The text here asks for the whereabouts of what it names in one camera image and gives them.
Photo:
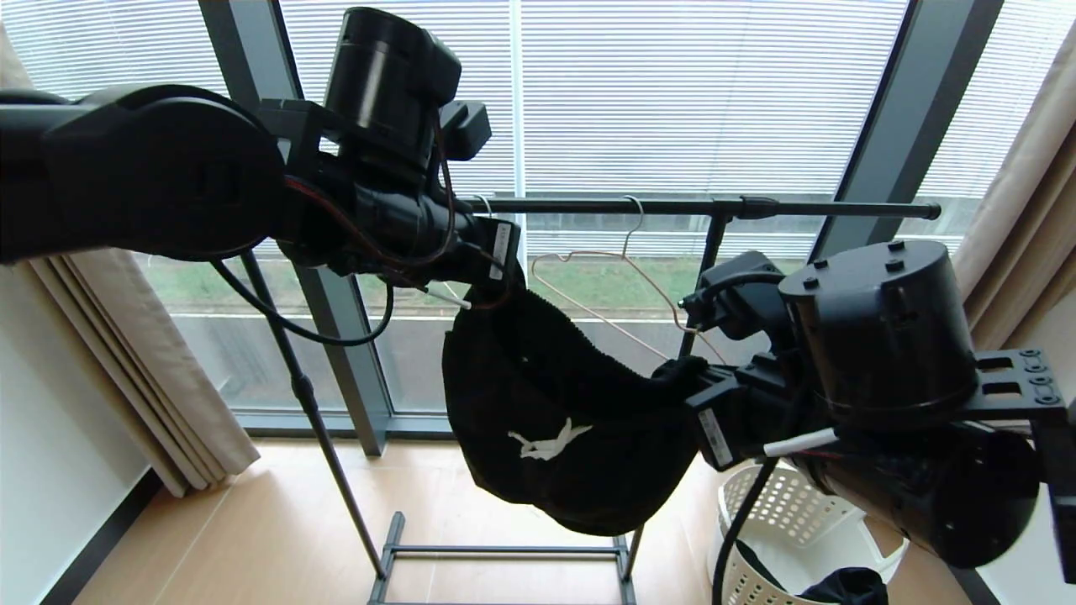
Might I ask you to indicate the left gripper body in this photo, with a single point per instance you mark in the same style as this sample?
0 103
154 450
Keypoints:
403 227

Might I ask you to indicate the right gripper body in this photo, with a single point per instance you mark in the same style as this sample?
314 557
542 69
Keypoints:
883 479

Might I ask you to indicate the black shirt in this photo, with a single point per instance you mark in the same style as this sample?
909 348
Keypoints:
849 588

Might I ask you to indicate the black shorts with white print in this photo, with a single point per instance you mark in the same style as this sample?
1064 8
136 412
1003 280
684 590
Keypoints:
588 378

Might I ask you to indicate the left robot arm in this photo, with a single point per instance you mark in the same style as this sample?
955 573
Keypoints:
151 176

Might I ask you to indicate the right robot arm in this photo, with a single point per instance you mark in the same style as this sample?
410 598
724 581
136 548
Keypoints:
883 336

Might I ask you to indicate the white laundry basket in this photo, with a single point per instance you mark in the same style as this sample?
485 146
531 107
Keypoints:
790 504

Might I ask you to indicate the black clothes rack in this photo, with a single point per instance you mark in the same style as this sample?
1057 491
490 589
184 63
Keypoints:
672 207

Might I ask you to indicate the beige curtain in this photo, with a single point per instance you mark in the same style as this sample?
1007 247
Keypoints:
143 361
1025 210

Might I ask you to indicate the window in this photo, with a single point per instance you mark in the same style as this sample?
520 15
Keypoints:
672 101

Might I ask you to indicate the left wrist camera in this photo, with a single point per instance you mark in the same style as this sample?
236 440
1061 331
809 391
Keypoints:
466 130

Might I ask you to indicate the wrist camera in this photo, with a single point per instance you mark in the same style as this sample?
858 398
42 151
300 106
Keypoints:
466 130
740 302

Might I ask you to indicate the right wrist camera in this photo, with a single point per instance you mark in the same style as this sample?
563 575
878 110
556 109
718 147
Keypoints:
740 302

